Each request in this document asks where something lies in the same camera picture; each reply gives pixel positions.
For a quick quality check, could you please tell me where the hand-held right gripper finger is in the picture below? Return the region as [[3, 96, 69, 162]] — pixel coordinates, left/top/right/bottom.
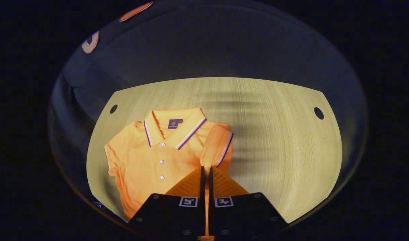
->
[[128, 166, 206, 236], [209, 166, 289, 236]]

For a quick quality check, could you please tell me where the orange polo T-shirt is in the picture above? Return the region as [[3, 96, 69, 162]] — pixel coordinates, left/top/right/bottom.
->
[[104, 107, 234, 236]]

